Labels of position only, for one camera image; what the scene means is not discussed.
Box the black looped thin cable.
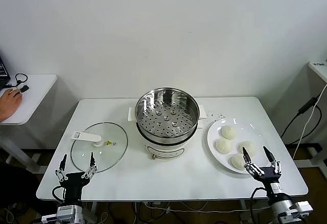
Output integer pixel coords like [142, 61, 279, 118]
[6, 73, 28, 88]

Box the glass lid white handle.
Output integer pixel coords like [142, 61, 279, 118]
[70, 121, 128, 173]

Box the white electric cooker pot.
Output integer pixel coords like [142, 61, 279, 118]
[127, 105, 206, 161]

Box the white hanging cable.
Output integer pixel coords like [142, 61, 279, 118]
[292, 83, 327, 160]

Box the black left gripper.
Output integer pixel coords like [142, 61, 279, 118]
[55, 152, 99, 201]

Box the white steamed baozi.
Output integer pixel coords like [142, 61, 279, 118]
[214, 138, 232, 155]
[231, 153, 250, 170]
[238, 141, 256, 158]
[221, 125, 238, 140]

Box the white round plate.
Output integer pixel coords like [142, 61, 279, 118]
[206, 118, 271, 175]

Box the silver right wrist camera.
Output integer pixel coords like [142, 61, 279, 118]
[296, 200, 314, 213]

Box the stainless steel steamer basket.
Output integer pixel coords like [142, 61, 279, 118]
[134, 87, 200, 144]

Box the black laptop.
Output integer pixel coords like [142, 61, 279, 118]
[0, 55, 11, 88]

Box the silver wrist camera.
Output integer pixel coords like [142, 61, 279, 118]
[296, 200, 314, 213]
[41, 213, 59, 223]

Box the person's bare hand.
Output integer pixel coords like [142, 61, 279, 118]
[0, 88, 23, 121]

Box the white cable under table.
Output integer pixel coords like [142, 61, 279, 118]
[143, 200, 246, 213]

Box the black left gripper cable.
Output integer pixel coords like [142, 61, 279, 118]
[52, 186, 65, 202]

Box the white side table rounded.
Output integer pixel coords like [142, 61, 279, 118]
[0, 74, 58, 174]

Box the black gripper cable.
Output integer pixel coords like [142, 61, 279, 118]
[249, 187, 269, 224]
[52, 186, 65, 202]

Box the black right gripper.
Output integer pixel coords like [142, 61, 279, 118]
[242, 145, 282, 184]

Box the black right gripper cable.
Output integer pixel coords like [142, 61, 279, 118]
[249, 187, 269, 224]

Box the black power cable with adapter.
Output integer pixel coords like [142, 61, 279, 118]
[280, 96, 322, 138]

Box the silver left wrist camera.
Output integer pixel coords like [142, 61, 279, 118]
[41, 213, 59, 223]

